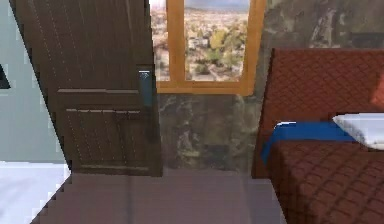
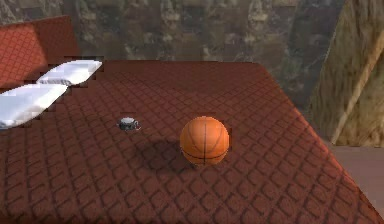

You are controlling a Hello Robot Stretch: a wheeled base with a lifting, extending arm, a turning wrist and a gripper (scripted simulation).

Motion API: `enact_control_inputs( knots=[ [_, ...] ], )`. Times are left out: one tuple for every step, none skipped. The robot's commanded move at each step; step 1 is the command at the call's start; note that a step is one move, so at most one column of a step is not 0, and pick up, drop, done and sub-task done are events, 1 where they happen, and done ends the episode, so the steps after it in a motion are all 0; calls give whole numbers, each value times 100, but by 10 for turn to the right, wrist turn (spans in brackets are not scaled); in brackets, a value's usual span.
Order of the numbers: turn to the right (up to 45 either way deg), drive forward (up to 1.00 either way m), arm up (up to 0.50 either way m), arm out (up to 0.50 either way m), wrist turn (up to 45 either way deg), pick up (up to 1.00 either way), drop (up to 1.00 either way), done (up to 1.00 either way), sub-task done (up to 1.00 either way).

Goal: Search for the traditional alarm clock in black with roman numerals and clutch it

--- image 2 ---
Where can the black alarm clock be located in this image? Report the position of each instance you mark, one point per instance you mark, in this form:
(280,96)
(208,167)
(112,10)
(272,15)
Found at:
(128,123)

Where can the orange basketball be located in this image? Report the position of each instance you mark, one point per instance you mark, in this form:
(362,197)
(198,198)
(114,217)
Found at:
(204,140)

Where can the red quilted bed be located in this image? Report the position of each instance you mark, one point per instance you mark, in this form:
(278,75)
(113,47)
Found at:
(233,186)

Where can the white pillow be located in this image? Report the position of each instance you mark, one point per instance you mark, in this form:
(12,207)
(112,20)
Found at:
(75,71)
(25,103)

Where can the brown wooden door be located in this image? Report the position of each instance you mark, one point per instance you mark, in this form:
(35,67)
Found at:
(353,83)

